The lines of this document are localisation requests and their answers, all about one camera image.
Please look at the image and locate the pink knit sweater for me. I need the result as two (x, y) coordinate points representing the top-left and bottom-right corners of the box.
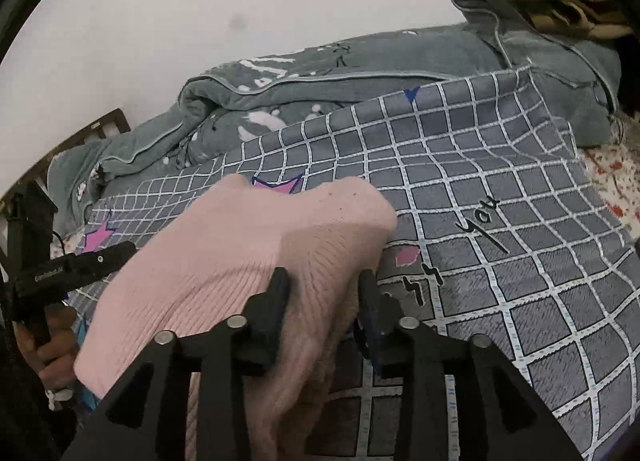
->
(74, 174), (397, 460)

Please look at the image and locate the person's left hand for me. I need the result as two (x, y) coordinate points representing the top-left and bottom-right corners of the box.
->
(13, 304), (79, 391)

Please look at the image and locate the grey checked bed sheet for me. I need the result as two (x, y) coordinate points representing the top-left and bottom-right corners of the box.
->
(90, 69), (639, 460)

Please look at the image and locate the dark wooden footboard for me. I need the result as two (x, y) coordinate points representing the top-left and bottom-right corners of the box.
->
(1, 109), (131, 219)

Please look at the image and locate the grey-green quilted blanket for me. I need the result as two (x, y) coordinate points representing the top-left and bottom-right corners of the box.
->
(48, 0), (622, 236)

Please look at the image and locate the floral red white pillow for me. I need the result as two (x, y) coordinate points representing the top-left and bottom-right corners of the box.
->
(579, 112), (640, 240)

